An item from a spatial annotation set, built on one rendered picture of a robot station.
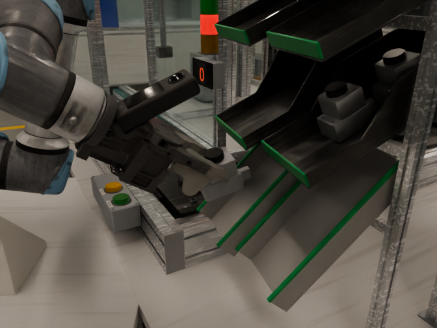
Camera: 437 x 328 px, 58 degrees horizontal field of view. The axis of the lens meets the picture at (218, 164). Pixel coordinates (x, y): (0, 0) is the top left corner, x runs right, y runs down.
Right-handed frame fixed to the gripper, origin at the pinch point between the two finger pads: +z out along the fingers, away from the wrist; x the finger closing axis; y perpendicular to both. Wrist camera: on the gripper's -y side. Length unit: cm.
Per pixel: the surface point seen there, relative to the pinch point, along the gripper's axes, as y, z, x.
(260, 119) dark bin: -8.4, 7.1, -7.7
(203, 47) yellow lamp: -12, 12, -55
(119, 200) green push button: 27.4, 4.3, -28.7
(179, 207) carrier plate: 19.6, 13.7, -20.9
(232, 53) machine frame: -15, 55, -118
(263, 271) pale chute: 10.6, 14.8, 7.9
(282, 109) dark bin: -12.1, 9.0, -7.0
